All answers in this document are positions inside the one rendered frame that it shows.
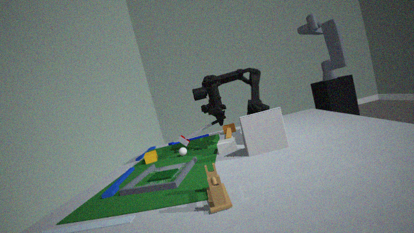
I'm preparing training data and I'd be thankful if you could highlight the yellow cube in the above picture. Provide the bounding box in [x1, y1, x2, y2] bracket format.
[144, 150, 158, 164]

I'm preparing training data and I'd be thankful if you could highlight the white ball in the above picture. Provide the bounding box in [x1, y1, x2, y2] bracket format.
[179, 148, 187, 156]

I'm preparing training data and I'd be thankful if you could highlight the green putting mat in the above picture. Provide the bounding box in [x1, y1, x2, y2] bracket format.
[56, 137, 220, 225]

